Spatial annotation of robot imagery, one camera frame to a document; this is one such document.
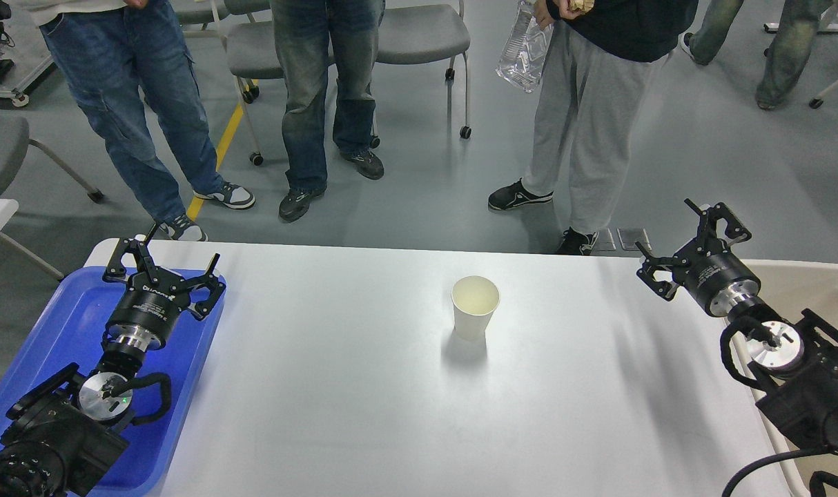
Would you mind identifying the crumpled paper ball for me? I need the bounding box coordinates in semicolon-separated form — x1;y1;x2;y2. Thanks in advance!
567;0;595;14

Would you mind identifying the clear plastic food container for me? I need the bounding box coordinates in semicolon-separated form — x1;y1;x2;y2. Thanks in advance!
496;1;554;93

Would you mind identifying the white chair legs right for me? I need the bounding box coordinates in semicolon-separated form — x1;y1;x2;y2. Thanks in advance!
763;0;838;141

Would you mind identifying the person in greenish trousers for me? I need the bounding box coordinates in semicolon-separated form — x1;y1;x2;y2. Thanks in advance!
680;0;834;111

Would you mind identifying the beige plastic bin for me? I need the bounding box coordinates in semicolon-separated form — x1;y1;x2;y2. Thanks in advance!
732;260;838;496

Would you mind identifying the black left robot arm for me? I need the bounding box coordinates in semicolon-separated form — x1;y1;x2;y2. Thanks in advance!
0;239;226;496

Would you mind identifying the person in blue jeans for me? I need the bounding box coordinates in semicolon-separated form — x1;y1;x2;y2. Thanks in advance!
15;1;255;242

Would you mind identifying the white paper cup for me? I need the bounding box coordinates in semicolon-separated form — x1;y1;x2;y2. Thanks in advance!
451;275;500;340

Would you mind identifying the person in faded jeans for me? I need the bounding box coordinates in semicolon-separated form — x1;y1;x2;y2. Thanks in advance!
269;0;387;223

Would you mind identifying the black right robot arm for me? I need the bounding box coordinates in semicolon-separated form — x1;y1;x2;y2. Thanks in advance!
637;200;838;496

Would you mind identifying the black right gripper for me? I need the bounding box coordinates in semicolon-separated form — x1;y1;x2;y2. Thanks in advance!
635;199;762;318

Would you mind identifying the person in grey sweatpants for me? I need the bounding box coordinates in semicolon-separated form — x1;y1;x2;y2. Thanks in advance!
488;1;698;255

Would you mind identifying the grey chair middle right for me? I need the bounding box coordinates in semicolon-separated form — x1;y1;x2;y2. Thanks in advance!
377;1;472;139

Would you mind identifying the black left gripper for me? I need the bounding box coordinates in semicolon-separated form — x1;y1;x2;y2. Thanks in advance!
102;222;227;351

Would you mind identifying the grey chair far left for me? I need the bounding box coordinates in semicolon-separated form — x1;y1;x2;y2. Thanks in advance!
0;116;106;202

